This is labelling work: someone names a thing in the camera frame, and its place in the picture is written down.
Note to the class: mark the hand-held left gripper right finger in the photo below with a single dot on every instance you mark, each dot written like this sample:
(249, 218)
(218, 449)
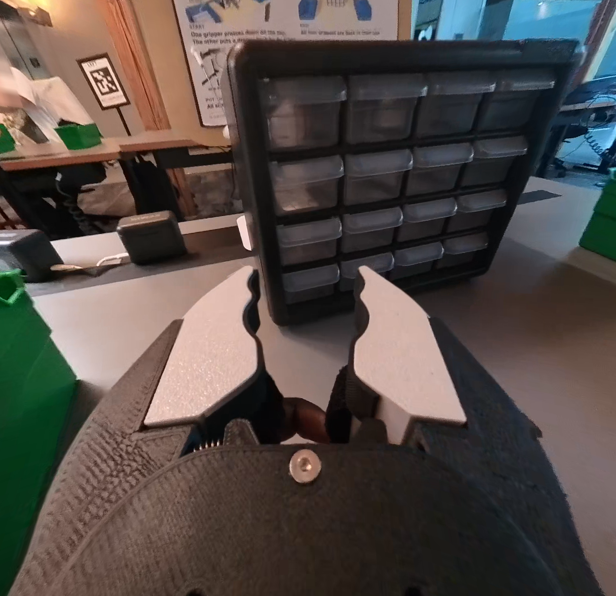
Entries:
(409, 360)

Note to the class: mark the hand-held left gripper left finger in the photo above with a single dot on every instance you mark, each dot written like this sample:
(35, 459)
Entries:
(207, 365)

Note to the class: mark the green plastic bin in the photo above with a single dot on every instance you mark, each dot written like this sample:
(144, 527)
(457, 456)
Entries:
(601, 230)
(29, 389)
(79, 136)
(5, 141)

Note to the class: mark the black drawer cabinet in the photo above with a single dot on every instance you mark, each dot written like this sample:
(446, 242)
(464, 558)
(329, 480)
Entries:
(248, 173)

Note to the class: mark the rows of clear drawers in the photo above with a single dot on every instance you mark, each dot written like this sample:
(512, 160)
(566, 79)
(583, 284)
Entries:
(308, 182)

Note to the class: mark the person's left hand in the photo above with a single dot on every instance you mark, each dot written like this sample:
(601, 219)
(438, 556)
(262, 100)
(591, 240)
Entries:
(310, 420)

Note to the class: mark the wooden top desk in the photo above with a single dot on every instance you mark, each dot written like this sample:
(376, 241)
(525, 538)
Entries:
(173, 141)
(57, 156)

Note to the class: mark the black office chair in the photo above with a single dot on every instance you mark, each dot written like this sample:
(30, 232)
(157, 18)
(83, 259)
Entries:
(79, 177)

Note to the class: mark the black white marker sign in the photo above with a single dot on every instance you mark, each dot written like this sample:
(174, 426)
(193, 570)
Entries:
(103, 79)

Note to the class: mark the wooden pillar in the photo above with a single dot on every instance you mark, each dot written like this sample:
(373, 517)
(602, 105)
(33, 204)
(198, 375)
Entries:
(137, 62)

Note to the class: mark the dark desk orange edge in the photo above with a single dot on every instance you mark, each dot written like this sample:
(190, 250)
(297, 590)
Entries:
(592, 105)

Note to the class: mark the white instruction poster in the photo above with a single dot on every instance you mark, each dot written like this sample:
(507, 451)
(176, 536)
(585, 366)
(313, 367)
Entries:
(288, 19)

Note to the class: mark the dark wall picture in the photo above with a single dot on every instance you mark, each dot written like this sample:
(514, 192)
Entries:
(428, 16)

